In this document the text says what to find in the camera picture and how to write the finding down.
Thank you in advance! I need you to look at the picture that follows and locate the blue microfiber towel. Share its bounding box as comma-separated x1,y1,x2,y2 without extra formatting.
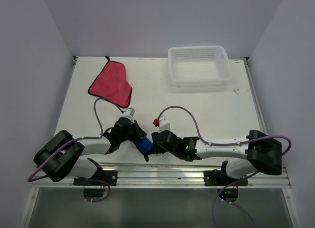
133,137,153,162

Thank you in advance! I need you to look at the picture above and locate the red microfiber towel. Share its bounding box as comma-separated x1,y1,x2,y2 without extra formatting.
88,56,132,108

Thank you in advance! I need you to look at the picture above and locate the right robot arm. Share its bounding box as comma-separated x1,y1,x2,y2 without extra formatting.
152,130,282,185

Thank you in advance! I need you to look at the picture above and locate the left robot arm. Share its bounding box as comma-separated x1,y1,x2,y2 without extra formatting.
33,117,153,185

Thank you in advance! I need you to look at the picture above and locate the white perforated plastic basket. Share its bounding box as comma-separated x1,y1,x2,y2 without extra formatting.
168,46,232,87

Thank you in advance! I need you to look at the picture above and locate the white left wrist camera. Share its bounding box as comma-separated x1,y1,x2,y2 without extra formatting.
123,107,135,117

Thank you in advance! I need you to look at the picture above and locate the red cable connector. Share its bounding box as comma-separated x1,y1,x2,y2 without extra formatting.
153,119,159,127

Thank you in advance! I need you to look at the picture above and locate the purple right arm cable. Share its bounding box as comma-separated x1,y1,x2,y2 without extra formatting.
157,106,292,228

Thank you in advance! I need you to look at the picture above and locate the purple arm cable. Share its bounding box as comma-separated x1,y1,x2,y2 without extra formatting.
27,98,125,203
157,106,292,228

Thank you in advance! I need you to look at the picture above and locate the aluminium mounting rail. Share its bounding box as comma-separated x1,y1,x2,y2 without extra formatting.
31,163,291,188

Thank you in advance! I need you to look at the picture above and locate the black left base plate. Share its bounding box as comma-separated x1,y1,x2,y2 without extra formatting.
73,170,118,186

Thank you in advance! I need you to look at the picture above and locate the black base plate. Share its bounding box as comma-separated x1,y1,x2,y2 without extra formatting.
73,170,118,186
203,169,237,186

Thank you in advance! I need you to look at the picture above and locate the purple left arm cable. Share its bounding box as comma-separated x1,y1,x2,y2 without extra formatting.
27,98,125,203

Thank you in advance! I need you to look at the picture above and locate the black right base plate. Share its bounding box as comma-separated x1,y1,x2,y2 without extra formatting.
203,169,237,186

